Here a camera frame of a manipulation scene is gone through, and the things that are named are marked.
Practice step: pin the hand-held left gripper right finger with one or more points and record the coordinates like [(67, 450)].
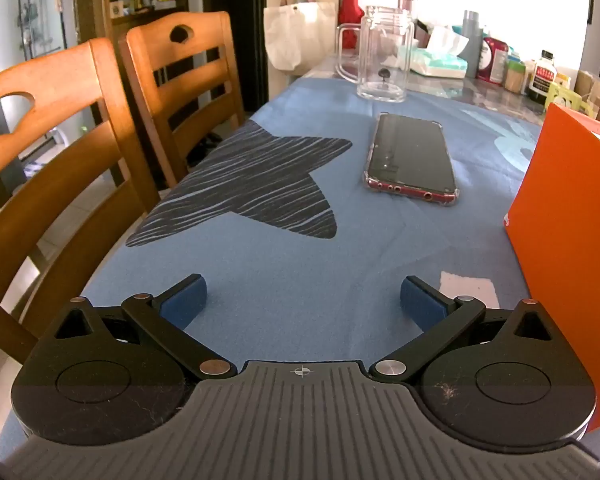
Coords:
[(420, 301)]

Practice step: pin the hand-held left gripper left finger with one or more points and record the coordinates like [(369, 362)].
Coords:
[(186, 300)]

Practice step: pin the orange cardboard box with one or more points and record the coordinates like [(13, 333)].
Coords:
[(570, 240)]

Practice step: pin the blue printed tablecloth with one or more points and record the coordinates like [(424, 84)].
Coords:
[(280, 255)]

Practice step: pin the smartphone in clear case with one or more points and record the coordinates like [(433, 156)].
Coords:
[(410, 155)]

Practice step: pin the wooden chair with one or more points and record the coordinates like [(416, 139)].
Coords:
[(195, 85), (80, 160)]

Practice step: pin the green lid jar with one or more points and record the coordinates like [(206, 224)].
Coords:
[(515, 77)]

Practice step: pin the tissue pack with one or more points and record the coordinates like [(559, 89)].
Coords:
[(442, 57)]

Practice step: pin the clear glass mug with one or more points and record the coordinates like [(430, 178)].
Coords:
[(382, 55)]

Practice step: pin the red and white container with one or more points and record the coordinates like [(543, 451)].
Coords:
[(494, 62)]

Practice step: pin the yellow-green mug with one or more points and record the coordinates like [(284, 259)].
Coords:
[(570, 100)]

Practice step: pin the dark glass bottle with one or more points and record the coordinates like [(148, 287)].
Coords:
[(542, 80)]

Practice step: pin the grey bottle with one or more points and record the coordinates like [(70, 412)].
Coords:
[(472, 45)]

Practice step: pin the brown cardboard box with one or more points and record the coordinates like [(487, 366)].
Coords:
[(592, 90)]

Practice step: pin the white tote bag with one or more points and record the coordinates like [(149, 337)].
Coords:
[(297, 35)]

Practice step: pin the wooden cabinet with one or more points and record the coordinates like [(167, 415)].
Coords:
[(95, 0)]

